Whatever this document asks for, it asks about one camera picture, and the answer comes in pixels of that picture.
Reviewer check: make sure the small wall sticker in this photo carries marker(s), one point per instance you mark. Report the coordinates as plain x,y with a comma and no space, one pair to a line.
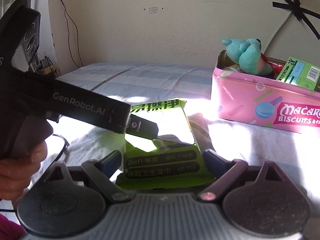
153,10

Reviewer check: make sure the green cardboard box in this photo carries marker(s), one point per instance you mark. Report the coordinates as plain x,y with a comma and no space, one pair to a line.
297,72

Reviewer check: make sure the green wet wipes packet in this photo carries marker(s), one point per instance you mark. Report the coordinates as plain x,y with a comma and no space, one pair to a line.
162,165

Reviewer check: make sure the black tape cross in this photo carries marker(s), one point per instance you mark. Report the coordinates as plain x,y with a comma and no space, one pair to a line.
297,7

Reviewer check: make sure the red and gold box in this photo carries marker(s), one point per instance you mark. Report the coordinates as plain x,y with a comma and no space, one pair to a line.
276,66

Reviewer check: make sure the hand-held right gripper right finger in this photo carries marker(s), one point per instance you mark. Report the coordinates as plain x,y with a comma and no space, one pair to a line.
212,162

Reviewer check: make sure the teal plush toy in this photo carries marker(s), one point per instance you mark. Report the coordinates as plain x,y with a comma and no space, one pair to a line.
247,55

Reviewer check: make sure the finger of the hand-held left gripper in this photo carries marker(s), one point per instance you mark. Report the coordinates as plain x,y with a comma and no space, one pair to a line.
145,130

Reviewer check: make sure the pink clothing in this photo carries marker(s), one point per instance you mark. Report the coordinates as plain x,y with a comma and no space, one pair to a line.
8,227

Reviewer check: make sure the yellow and grey device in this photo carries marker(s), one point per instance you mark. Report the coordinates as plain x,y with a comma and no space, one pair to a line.
46,66

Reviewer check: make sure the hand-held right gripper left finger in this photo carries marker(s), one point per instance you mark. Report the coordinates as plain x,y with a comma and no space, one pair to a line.
112,163

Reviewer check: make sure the pink tin box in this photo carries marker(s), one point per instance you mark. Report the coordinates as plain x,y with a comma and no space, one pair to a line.
240,100

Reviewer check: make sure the person's left hand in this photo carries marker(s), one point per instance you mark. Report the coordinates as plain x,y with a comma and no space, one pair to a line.
17,175

